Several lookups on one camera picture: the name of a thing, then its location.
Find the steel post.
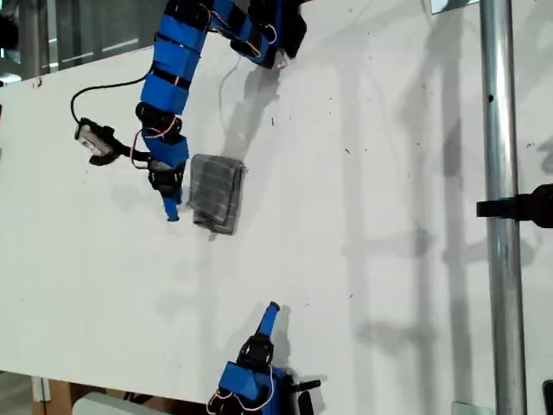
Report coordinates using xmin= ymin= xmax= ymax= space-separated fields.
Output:
xmin=478 ymin=0 xmax=529 ymax=415

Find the white box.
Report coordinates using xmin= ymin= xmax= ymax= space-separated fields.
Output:
xmin=72 ymin=392 xmax=174 ymax=415

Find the grey striped towel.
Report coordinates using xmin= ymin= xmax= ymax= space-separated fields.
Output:
xmin=186 ymin=153 xmax=250 ymax=242

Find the wooden table leg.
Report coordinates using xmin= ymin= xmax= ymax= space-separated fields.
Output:
xmin=32 ymin=376 xmax=73 ymax=415

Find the black round object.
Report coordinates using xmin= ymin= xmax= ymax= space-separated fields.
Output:
xmin=0 ymin=16 xmax=19 ymax=49

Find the black clamp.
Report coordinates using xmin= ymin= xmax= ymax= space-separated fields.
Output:
xmin=475 ymin=183 xmax=553 ymax=229

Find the black camera cable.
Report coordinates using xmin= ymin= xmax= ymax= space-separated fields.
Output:
xmin=69 ymin=64 xmax=155 ymax=125

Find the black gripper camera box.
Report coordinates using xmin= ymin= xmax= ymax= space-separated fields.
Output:
xmin=74 ymin=117 xmax=116 ymax=156
xmin=296 ymin=389 xmax=315 ymax=415

